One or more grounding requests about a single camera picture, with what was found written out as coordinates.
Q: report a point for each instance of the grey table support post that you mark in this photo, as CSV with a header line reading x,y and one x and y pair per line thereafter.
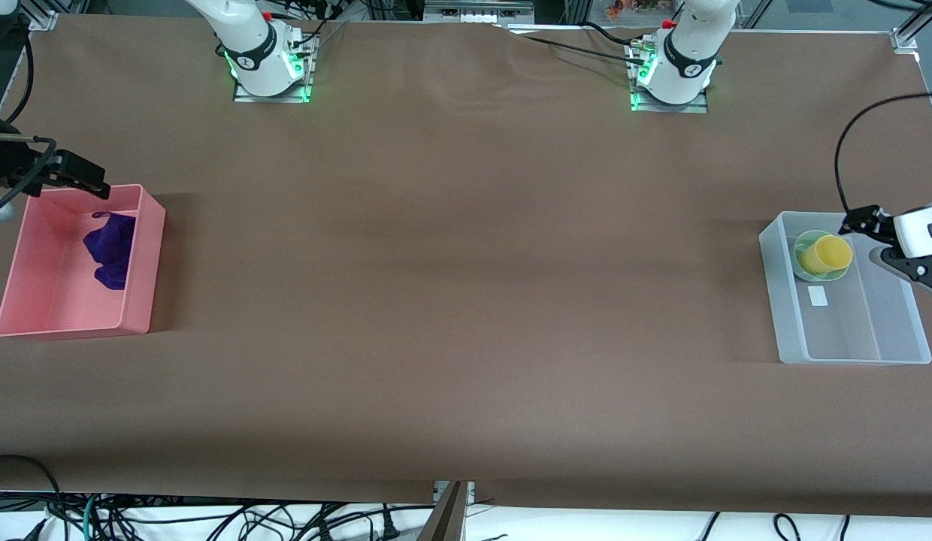
x,y
445,518

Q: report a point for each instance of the purple cloth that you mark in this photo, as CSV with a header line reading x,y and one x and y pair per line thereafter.
x,y
109,244

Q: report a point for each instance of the aluminium corner profile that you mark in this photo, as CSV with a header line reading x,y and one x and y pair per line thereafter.
x,y
45,13

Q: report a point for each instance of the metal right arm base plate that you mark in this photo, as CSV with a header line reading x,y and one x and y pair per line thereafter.
x,y
307,71

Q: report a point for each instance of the white flat strip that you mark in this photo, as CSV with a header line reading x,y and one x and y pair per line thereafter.
x,y
545,29

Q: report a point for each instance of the white label sticker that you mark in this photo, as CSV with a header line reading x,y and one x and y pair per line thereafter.
x,y
818,295

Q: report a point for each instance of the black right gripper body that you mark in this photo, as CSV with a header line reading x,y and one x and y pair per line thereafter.
x,y
7,164

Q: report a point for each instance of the clear plastic bin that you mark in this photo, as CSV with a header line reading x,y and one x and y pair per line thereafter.
x,y
849,330

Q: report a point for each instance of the pink plastic bin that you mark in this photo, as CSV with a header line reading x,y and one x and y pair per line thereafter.
x,y
68,308

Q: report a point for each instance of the orange background item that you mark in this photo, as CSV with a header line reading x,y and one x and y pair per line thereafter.
x,y
631,7

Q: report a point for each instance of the aluminium frame with connectors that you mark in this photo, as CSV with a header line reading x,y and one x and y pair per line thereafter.
x,y
477,9

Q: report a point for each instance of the yellow cup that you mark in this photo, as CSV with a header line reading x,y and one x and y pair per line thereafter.
x,y
827,255

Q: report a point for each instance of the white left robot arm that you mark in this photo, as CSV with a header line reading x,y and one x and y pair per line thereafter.
x,y
688,52

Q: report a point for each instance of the green bowl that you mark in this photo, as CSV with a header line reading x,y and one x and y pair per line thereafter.
x,y
819,277

